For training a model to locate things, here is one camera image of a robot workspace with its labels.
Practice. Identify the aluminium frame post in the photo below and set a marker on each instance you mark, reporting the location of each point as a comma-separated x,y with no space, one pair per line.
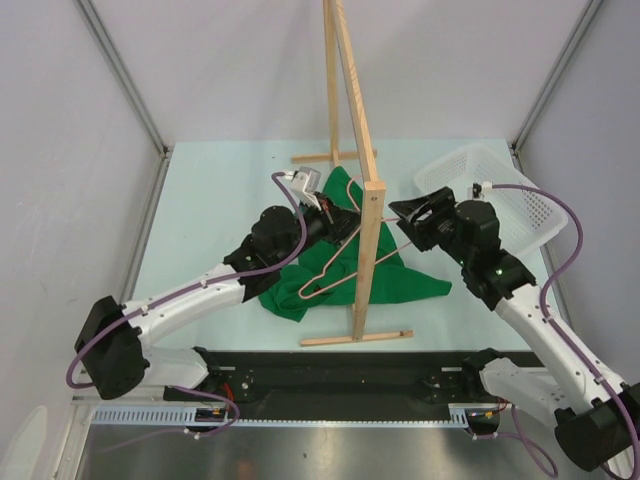
116,64
578,33

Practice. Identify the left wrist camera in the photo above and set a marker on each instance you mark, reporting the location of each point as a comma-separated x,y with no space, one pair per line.
304,185

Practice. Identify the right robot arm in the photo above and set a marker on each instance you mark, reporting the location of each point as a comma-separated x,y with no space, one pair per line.
592,411

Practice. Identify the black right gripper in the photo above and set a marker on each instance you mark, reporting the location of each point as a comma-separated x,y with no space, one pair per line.
441,202

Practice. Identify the green t shirt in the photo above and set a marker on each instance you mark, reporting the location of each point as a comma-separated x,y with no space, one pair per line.
324,275

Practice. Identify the right aluminium frame post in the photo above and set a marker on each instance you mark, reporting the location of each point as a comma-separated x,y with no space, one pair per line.
578,33

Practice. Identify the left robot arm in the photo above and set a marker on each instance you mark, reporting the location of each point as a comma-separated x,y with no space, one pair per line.
117,345

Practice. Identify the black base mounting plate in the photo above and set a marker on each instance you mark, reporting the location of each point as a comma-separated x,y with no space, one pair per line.
409,382

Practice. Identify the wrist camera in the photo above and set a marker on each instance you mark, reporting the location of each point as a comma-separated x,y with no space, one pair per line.
478,191
304,185

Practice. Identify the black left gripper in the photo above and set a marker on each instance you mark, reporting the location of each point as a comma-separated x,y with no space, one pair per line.
338,223

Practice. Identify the left aluminium frame post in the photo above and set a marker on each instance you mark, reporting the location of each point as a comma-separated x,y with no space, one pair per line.
116,64

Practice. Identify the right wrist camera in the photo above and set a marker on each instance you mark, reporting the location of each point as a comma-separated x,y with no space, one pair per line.
478,191

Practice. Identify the white plastic basket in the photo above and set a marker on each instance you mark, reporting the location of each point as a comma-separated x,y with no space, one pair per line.
527,220

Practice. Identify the white slotted cable duct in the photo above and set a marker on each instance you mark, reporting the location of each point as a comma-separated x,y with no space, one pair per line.
207,418

